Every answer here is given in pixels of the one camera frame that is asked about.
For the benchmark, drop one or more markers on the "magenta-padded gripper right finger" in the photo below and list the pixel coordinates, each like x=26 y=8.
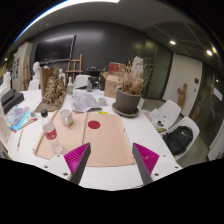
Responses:
x=148 y=161

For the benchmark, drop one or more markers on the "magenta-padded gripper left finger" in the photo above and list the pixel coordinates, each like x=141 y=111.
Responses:
x=75 y=160

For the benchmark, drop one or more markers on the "clear red-labelled drink bottle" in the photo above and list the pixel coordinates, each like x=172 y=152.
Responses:
x=50 y=131

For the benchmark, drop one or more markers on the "black backpack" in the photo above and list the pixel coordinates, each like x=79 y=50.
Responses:
x=178 y=140

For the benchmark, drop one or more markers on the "flat round red coaster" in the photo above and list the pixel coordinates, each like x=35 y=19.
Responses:
x=94 y=125

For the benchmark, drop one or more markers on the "white ceramic mug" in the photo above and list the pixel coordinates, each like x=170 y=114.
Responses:
x=65 y=117

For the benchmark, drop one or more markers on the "papers on chair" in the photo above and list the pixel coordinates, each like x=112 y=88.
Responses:
x=157 y=116

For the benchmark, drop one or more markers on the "grey plant saucer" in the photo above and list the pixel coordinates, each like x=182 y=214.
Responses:
x=131 y=115

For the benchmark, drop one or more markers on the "yellow sticky note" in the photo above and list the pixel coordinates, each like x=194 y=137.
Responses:
x=102 y=113

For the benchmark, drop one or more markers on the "white plastic chair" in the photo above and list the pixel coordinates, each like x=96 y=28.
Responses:
x=81 y=81
x=33 y=85
x=190 y=122
x=171 y=111

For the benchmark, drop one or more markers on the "plastic-wrapped newspaper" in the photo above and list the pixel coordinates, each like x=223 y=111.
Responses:
x=83 y=101

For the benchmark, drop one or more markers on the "small paint jar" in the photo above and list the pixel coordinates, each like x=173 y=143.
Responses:
x=33 y=114

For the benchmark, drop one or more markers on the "grey pot with dried plant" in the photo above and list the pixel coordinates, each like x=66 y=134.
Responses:
x=127 y=101

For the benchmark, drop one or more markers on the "colourful holographic sheet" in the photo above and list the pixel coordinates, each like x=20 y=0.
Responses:
x=18 y=116

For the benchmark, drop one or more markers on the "gold sculpture on wooden base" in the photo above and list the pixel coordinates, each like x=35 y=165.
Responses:
x=53 y=91

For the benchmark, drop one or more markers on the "small green-labelled spray bottle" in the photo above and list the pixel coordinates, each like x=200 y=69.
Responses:
x=70 y=88

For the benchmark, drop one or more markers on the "wooden mannequin figure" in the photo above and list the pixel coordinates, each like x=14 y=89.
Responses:
x=182 y=96

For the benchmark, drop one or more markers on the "brown cardboard box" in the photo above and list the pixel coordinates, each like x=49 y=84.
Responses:
x=111 y=86

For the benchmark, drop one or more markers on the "black box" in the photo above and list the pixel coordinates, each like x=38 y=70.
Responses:
x=11 y=101

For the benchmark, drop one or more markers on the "wooden easel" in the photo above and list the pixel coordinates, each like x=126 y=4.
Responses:
x=74 y=70
x=26 y=75

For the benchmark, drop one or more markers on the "red box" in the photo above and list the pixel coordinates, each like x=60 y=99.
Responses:
x=115 y=67

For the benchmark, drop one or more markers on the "white plaster bust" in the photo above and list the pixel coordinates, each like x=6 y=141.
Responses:
x=36 y=68

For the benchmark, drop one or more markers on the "round ceiling spotlight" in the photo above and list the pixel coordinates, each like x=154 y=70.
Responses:
x=172 y=42
x=209 y=52

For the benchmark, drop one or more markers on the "long ceiling light panel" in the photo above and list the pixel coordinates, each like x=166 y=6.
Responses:
x=60 y=6

